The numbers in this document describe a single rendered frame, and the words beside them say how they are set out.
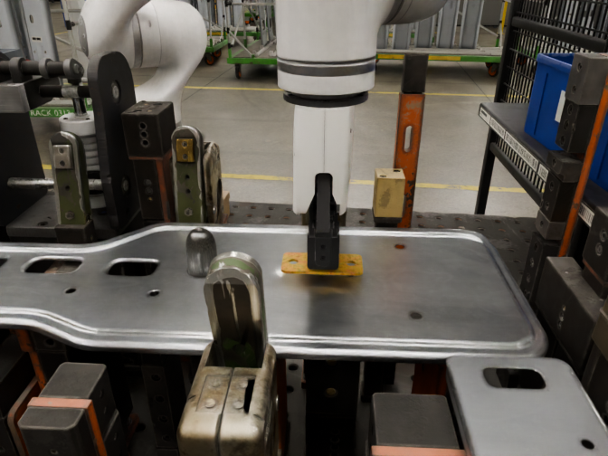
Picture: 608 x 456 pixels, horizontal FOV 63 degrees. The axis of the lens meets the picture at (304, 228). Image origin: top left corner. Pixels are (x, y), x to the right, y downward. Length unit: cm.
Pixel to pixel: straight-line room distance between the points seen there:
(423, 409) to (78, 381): 28
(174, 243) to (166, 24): 53
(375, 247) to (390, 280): 7
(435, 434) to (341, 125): 25
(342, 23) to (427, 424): 31
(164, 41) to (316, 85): 63
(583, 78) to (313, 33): 35
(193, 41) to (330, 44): 65
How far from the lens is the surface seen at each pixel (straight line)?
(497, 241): 129
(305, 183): 43
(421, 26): 758
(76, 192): 70
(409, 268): 55
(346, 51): 41
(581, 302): 55
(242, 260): 33
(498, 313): 50
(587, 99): 67
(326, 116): 42
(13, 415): 69
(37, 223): 80
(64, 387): 46
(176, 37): 102
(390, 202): 61
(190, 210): 66
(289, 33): 42
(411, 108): 62
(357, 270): 51
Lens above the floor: 128
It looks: 27 degrees down
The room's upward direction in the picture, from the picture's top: straight up
